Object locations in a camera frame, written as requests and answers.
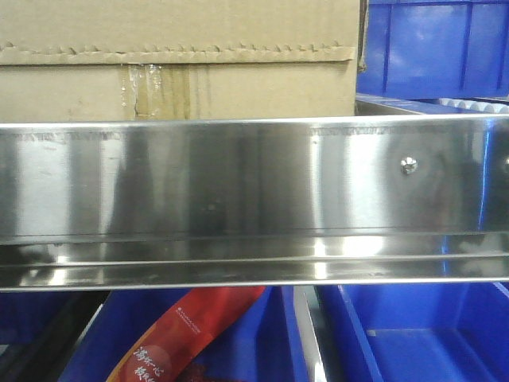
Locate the brown cardboard carton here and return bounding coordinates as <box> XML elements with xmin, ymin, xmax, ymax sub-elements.
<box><xmin>1</xmin><ymin>1</ymin><xmax>367</xmax><ymax>122</ymax></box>

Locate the steel divider between bins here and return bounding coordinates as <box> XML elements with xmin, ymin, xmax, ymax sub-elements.
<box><xmin>293</xmin><ymin>286</ymin><xmax>328</xmax><ymax>382</ymax></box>

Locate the blue plastic bin lower left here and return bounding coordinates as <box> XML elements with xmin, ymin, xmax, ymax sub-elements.
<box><xmin>58</xmin><ymin>286</ymin><xmax>308</xmax><ymax>381</ymax></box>

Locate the blue plastic bin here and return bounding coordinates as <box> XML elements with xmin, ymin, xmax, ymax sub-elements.
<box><xmin>58</xmin><ymin>286</ymin><xmax>308</xmax><ymax>381</ymax></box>
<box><xmin>357</xmin><ymin>1</ymin><xmax>508</xmax><ymax>99</ymax></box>
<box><xmin>317</xmin><ymin>283</ymin><xmax>508</xmax><ymax>381</ymax></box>

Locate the red snack package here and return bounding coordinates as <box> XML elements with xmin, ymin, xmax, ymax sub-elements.
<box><xmin>107</xmin><ymin>286</ymin><xmax>265</xmax><ymax>381</ymax></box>

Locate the blue plastic bin lower right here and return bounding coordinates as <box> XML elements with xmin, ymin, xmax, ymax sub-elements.
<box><xmin>317</xmin><ymin>283</ymin><xmax>508</xmax><ymax>381</ymax></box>

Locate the blue plastic bin upper right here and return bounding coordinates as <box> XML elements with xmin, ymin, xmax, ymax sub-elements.
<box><xmin>357</xmin><ymin>1</ymin><xmax>508</xmax><ymax>99</ymax></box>

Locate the stainless steel shelf rail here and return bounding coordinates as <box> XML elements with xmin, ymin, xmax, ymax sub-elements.
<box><xmin>1</xmin><ymin>115</ymin><xmax>508</xmax><ymax>291</ymax></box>

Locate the silver screw on rail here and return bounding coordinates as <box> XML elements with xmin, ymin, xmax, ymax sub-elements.
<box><xmin>400</xmin><ymin>157</ymin><xmax>418</xmax><ymax>175</ymax></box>

